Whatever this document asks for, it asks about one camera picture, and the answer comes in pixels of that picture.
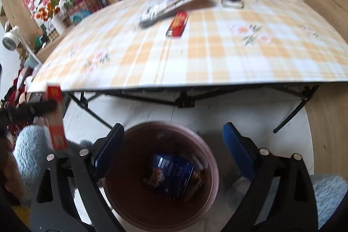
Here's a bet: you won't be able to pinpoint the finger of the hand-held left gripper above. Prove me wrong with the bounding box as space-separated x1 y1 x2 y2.
0 100 58 124

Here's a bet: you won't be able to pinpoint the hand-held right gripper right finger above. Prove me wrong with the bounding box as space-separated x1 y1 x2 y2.
222 122 319 232

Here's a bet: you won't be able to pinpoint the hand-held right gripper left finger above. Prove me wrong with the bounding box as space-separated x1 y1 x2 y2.
29 123 125 232

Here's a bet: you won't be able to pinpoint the red rectangular carton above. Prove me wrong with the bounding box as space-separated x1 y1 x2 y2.
45 83 69 151
165 11 189 37

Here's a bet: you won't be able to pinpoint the maroon plastic bin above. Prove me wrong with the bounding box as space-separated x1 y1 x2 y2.
102 121 220 229

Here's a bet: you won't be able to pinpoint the blue carton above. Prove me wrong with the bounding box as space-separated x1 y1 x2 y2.
148 154 197 199

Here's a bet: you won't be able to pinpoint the long white grey carton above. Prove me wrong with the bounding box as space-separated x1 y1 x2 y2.
139 0 210 29

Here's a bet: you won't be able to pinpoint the red white checked cloth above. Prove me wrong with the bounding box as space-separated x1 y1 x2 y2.
0 66 36 113

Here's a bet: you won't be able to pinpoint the person's fluffy grey left leg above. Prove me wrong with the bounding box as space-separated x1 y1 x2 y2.
12 125 94 187

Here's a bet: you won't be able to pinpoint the person's fluffy grey leg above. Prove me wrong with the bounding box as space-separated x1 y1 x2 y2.
12 125 94 187
309 174 346 228

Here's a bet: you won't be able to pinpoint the white clip fan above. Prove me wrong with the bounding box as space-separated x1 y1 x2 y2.
2 25 44 64

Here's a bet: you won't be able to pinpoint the row of small bottles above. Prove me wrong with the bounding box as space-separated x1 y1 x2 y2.
46 28 61 43

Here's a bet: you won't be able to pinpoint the white ribbed vase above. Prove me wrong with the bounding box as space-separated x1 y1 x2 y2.
50 13 67 36

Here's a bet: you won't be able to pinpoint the orange artificial flowers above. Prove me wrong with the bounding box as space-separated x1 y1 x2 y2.
35 3 61 22

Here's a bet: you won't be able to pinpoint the person's fluffy grey right leg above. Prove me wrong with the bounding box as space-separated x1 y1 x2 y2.
309 174 346 228

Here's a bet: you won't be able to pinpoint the black folding table frame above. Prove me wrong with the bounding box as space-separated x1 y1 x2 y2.
64 84 321 134

